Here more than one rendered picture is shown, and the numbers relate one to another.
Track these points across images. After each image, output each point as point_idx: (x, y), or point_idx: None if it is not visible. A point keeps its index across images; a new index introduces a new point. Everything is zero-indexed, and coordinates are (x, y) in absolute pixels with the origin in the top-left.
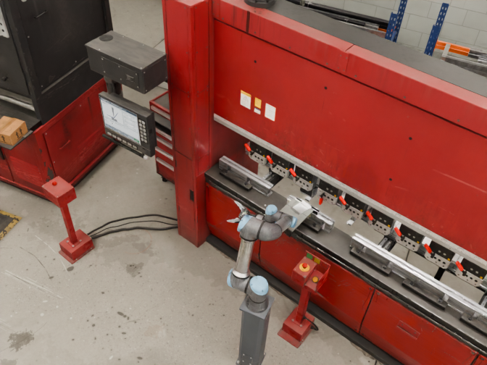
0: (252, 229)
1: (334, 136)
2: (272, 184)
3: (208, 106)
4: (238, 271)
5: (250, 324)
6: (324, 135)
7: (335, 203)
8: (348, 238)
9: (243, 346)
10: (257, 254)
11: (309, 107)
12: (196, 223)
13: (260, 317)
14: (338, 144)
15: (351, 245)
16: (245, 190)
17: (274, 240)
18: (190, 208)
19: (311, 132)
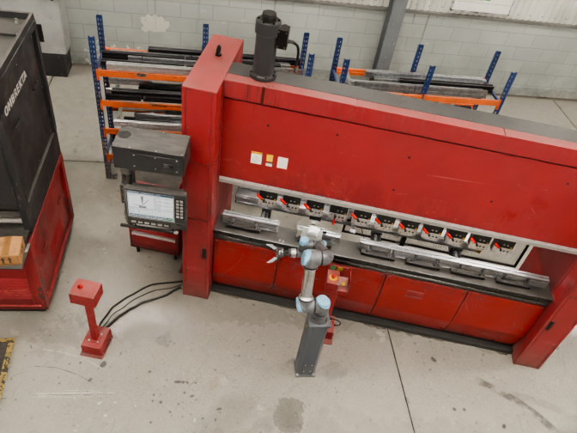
0: (317, 259)
1: (344, 169)
2: (278, 221)
3: (217, 170)
4: (306, 296)
5: (316, 336)
6: (335, 170)
7: (345, 219)
8: (353, 244)
9: (306, 358)
10: (271, 283)
11: (321, 152)
12: (208, 277)
13: (328, 326)
14: (348, 174)
15: (358, 248)
16: (256, 234)
17: (290, 266)
18: (201, 265)
19: (324, 171)
